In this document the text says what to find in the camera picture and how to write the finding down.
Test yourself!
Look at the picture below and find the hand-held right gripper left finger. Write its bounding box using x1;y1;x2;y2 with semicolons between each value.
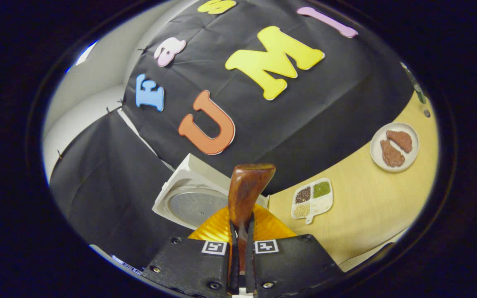
142;206;239;298

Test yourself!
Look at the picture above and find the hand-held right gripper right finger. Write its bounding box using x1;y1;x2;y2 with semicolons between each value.
245;205;345;298

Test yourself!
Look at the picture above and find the white rice cooker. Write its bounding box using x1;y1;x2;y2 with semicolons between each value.
152;153;269;231

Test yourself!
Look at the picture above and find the brown wooden spoon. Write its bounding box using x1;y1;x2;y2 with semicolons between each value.
227;163;277;274

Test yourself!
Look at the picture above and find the white divided grain dish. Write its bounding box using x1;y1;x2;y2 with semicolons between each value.
291;178;334;225

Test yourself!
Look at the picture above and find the brown meat piece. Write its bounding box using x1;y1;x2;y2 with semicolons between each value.
386;130;413;154
380;139;405;168

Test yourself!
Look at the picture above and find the black backdrop cloth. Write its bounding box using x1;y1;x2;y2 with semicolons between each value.
49;0;415;265

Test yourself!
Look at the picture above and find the white round plate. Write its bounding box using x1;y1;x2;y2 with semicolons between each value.
370;122;420;173

